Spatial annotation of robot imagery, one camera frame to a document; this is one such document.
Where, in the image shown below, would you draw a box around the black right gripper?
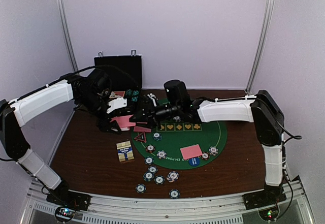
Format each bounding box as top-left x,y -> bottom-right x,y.
130,99 -> 181,129

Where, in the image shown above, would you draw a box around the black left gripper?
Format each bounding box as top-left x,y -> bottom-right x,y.
77,91 -> 122,134

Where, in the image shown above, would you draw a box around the red-backed card deck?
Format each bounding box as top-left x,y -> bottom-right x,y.
111,115 -> 136,131

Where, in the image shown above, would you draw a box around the dealt red card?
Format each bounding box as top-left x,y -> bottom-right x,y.
180,144 -> 203,160
134,126 -> 152,133

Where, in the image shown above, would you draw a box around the blue tan chips mat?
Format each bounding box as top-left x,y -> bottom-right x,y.
173,116 -> 181,122
156,150 -> 167,159

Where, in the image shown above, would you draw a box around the black orange chips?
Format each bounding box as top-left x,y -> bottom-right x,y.
201,152 -> 210,161
146,145 -> 155,153

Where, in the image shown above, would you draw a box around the dealt red card bottom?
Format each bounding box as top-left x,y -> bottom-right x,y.
180,144 -> 203,160

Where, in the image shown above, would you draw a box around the blue small blind button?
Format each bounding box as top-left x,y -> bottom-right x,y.
188,157 -> 200,167

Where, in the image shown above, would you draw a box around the blue tan chip stack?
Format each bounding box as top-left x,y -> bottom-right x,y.
167,171 -> 179,183

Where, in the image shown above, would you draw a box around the blue tan chips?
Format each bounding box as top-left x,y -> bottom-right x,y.
209,146 -> 218,156

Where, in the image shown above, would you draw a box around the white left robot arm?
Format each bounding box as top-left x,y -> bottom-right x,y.
1,69 -> 127,206

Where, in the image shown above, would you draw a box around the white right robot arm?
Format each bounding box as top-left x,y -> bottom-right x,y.
130,89 -> 285,205

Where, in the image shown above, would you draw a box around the teal chip row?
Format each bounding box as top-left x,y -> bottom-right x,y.
131,90 -> 140,103

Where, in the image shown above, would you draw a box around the dark green chip row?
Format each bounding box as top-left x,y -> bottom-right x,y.
125,89 -> 133,97

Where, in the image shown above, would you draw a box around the black red triangle all-in button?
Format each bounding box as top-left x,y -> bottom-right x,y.
134,132 -> 147,143

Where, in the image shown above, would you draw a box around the gold card deck box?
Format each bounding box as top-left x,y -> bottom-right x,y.
116,141 -> 135,163

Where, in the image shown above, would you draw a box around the boxed card deck in case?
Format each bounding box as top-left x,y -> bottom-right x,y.
109,91 -> 125,99

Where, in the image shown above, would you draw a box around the black poker set case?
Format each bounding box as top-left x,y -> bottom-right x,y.
94,51 -> 143,115

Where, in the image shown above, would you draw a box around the green round poker mat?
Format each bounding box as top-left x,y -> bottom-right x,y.
131,119 -> 228,170

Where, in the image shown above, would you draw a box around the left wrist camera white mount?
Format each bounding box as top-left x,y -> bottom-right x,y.
106,98 -> 127,114

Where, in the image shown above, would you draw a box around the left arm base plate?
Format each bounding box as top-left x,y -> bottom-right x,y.
46,191 -> 91,211

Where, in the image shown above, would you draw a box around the aluminium front rail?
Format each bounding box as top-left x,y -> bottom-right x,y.
18,180 -> 316,223

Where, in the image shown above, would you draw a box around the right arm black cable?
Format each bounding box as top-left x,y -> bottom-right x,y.
271,117 -> 303,209

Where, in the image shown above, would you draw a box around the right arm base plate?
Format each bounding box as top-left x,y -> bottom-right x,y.
243,190 -> 287,210

